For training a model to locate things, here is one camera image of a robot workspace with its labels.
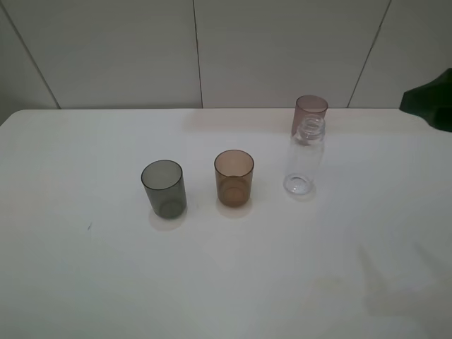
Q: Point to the clear plastic water bottle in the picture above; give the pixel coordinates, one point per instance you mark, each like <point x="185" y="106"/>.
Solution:
<point x="305" y="154"/>

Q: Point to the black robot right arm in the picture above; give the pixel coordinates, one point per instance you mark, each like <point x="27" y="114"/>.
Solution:
<point x="431" y="102"/>

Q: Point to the brown translucent plastic cup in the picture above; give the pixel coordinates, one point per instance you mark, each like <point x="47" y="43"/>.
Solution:
<point x="233" y="174"/>

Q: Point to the grey translucent plastic cup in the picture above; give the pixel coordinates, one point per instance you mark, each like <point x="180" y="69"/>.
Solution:
<point x="164" y="185"/>

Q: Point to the pink translucent plastic cup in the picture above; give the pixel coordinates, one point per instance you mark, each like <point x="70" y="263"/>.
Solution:
<point x="305" y="105"/>

